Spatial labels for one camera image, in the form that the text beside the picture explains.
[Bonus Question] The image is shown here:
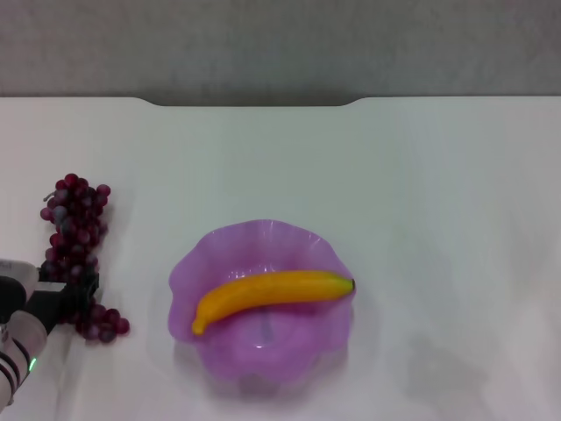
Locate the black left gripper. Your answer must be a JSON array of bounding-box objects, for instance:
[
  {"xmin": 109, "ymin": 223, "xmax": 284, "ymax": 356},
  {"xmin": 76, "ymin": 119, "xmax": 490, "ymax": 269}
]
[{"xmin": 25, "ymin": 261, "xmax": 103, "ymax": 338}]

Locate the dark red grape bunch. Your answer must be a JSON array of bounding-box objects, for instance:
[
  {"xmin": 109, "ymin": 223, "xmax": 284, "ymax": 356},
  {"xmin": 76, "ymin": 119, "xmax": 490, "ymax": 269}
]
[{"xmin": 39, "ymin": 173, "xmax": 131, "ymax": 345}]

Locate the yellow banana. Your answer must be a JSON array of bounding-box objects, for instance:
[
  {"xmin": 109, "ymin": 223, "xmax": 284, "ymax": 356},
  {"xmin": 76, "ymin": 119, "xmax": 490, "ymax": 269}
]
[{"xmin": 191, "ymin": 269, "xmax": 357, "ymax": 337}]

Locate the purple translucent scalloped bowl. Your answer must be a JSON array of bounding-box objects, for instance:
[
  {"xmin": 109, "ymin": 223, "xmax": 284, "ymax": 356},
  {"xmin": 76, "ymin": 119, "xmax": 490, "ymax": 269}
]
[{"xmin": 168, "ymin": 218, "xmax": 358, "ymax": 394}]

